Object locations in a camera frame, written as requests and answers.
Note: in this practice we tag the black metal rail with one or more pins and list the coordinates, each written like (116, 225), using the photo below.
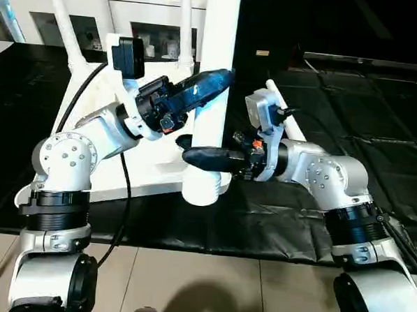
(374, 63)

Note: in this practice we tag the black work mat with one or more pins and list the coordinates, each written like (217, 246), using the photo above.
(377, 137)

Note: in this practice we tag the small tan block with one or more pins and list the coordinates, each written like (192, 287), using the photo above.
(263, 53)

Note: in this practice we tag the white plastic table leg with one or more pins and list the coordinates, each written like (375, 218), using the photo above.
(187, 22)
(295, 130)
(62, 15)
(218, 31)

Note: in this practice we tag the white glass-door cabinet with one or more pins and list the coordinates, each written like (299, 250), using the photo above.
(35, 0)

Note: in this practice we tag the white plastic table top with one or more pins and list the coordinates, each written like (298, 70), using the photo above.
(159, 169)

